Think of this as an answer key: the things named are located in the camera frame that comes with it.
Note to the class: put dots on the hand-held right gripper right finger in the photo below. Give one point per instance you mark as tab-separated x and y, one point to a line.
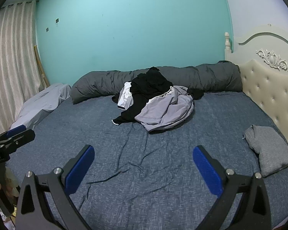
206	170

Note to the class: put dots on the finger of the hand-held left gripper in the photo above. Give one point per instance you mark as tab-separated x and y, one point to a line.
17	129
22	137

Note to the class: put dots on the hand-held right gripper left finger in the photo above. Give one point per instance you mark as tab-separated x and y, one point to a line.
80	170

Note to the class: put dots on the black sweater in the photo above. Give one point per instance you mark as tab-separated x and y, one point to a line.
146	86

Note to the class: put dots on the light grey pillow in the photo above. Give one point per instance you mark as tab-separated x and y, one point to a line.
43	100

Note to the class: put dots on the blue-grey patterned bed sheet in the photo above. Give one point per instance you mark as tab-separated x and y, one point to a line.
144	163

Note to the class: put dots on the beige striped curtain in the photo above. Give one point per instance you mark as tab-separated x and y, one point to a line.
12	64

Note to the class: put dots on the grey folded sweater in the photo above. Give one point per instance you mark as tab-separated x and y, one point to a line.
268	148

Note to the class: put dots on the light grey jacket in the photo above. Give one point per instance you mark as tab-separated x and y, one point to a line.
168	110

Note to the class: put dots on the small black cloth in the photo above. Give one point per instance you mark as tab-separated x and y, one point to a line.
195	94

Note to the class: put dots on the white garment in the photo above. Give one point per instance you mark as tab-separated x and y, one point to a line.
125	95

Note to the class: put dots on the dark grey rolled duvet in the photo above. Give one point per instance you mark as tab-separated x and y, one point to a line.
98	83

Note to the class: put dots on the cream tufted headboard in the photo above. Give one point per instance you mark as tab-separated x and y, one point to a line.
264	91

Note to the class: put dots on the cream bedpost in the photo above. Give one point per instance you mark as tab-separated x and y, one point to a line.
227	44

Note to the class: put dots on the wooden frame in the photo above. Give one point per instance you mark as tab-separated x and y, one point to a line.
41	69

